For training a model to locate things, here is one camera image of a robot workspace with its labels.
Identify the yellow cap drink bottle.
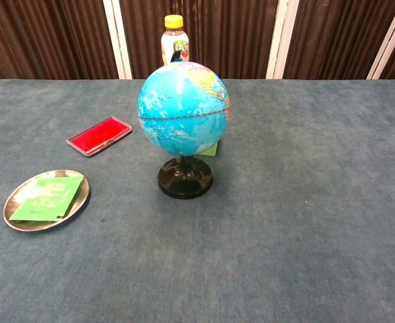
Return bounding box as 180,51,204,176
160,14,190,67

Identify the blue globe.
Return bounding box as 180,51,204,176
137,51,231,201

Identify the round steel plate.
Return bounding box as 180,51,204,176
3,169,91,233

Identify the green paper packet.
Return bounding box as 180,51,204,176
9,174,85,223

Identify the red pad in clear case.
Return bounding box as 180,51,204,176
65,115,133,158

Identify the green sticky note block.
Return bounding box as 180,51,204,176
197,140,219,157

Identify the blue table cloth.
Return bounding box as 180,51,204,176
0,78,395,323

